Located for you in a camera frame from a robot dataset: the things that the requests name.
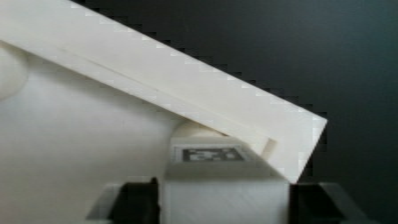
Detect white table leg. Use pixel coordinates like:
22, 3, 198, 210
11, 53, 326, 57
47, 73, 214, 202
163, 122, 290, 224

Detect white square table top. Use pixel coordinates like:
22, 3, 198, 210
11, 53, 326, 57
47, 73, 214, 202
0, 0, 328, 224

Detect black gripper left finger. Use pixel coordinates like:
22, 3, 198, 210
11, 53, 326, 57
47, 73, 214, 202
88, 177, 163, 224

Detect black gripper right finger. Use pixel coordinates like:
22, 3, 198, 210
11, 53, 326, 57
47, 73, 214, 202
289, 182, 381, 224

